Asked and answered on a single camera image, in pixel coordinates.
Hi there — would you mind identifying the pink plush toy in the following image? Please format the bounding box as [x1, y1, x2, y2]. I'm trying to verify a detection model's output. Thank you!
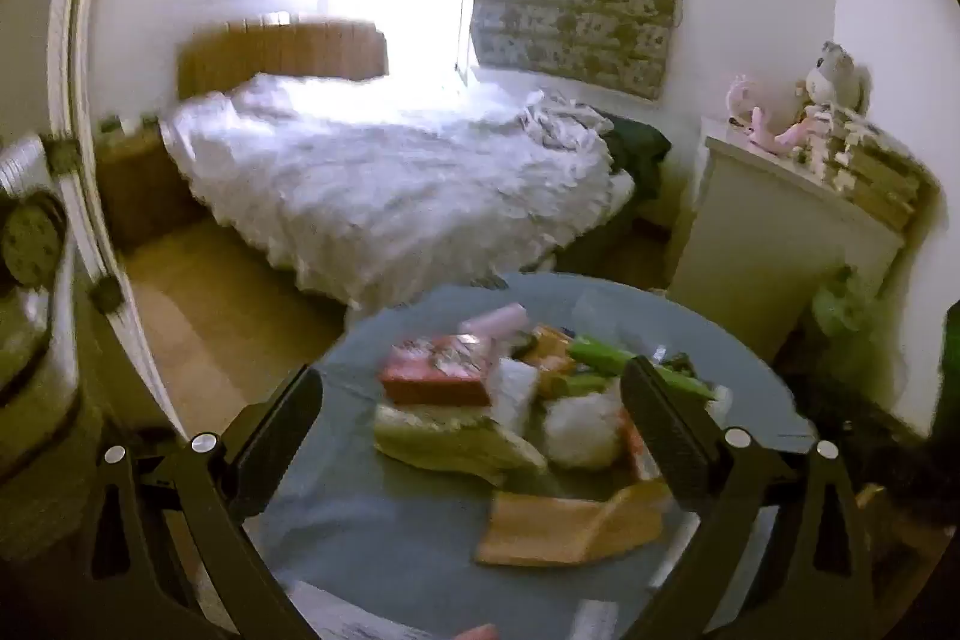
[724, 74, 817, 155]

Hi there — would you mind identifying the stack of flat boards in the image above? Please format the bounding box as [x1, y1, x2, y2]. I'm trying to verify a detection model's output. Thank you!
[797, 110, 932, 234]

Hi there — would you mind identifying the dark cloth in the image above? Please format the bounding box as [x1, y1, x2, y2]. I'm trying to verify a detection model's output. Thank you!
[600, 113, 673, 202]

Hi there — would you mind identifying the red box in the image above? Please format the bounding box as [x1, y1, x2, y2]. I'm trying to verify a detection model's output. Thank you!
[379, 335, 497, 408]

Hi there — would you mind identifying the wooden nightstand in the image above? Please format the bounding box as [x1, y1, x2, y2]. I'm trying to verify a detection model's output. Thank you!
[94, 119, 205, 253]

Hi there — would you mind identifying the green plastic appliance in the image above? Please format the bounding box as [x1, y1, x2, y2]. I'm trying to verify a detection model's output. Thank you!
[808, 271, 887, 357]

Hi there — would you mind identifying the white bed quilt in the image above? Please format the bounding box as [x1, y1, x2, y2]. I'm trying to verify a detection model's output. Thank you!
[160, 72, 638, 311]

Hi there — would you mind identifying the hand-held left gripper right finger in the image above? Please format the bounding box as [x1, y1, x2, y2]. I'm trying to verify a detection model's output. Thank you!
[619, 355, 890, 640]

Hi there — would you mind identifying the white packet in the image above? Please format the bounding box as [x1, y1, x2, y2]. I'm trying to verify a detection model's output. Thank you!
[490, 359, 542, 432]

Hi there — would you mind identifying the white cabinet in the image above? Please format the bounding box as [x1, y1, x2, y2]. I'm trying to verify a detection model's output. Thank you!
[664, 115, 910, 365]

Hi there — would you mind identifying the white fluffy cat plush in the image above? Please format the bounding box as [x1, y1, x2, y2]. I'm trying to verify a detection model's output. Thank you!
[540, 391, 625, 470]

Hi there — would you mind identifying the green toy vegetable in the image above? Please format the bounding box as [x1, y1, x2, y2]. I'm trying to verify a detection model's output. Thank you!
[566, 336, 719, 402]

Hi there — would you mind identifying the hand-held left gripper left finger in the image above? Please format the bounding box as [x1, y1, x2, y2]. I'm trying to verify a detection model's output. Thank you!
[71, 364, 327, 640]

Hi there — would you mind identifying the grey plush toy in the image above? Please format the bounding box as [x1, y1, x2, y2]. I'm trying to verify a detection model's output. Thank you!
[802, 40, 872, 118]

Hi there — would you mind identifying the orange packet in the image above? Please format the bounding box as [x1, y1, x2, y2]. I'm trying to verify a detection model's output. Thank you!
[523, 325, 580, 376]

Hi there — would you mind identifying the pink packet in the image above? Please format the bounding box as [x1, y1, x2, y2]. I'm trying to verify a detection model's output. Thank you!
[457, 302, 530, 341]

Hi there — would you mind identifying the red and white wrapper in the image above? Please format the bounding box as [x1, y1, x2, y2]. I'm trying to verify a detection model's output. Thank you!
[619, 415, 662, 485]

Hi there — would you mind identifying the white door frame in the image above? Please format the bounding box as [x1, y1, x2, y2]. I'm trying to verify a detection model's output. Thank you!
[45, 0, 192, 442]

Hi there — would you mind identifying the white and green wrapper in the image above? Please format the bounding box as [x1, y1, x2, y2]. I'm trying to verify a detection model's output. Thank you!
[373, 404, 550, 489]

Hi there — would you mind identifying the white paper sheet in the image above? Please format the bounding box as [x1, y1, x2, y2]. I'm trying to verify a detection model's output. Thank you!
[289, 580, 452, 640]

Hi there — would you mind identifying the wooden headboard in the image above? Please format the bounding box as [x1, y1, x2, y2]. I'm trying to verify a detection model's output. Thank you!
[176, 20, 391, 103]

